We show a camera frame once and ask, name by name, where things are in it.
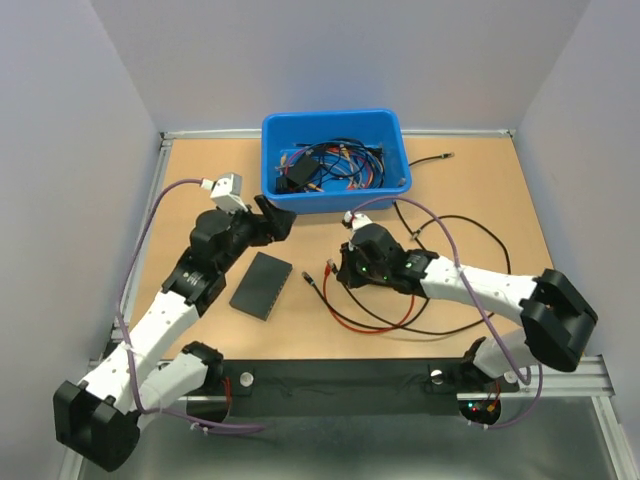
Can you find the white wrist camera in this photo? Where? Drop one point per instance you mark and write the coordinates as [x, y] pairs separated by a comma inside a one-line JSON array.
[[354, 221], [225, 192]]

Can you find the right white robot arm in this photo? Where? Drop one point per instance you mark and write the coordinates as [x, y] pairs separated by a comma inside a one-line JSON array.
[[554, 320]]

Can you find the front aluminium frame rail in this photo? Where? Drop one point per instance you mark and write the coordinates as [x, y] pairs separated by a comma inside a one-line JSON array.
[[570, 375]]

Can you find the black power adapter in bin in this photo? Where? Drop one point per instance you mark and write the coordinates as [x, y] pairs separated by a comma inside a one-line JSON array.
[[297, 176]]

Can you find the black network switch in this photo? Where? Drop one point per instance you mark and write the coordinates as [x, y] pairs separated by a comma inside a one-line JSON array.
[[261, 286]]

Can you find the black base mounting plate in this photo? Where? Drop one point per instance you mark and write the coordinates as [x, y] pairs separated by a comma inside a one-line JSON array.
[[349, 387]]

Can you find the aluminium table edge rail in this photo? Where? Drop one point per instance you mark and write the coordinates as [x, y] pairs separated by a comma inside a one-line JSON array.
[[132, 286]]

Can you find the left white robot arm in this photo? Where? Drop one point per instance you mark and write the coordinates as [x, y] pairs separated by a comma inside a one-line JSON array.
[[102, 416]]

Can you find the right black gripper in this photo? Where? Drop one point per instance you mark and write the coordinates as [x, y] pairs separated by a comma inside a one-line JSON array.
[[346, 271]]

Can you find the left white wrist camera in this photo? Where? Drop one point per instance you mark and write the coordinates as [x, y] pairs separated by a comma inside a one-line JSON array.
[[225, 192]]

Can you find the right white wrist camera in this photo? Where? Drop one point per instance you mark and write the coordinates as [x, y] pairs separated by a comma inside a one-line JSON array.
[[354, 221]]

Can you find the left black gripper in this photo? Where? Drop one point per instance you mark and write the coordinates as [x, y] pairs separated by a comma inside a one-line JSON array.
[[280, 222]]

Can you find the blue plastic bin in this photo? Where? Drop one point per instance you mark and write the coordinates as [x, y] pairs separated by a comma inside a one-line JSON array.
[[361, 155]]

